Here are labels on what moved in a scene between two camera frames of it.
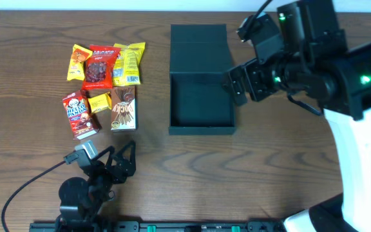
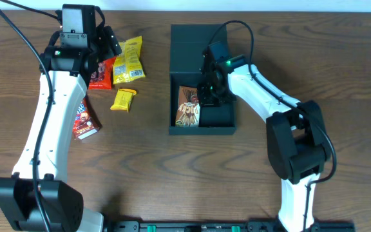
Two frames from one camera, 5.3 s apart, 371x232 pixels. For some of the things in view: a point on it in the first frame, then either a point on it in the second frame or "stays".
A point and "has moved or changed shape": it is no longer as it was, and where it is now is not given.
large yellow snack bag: x=127 y=69 has moved or changed shape
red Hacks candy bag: x=98 y=67 stays
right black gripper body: x=263 y=80 -> x=210 y=96
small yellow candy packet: x=100 y=102 -> x=123 y=99
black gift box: x=200 y=55 stays
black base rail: x=81 y=225 stays
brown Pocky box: x=123 y=108 -> x=189 y=107
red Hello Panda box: x=78 y=113 stays
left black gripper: x=107 y=173 -> x=107 y=42
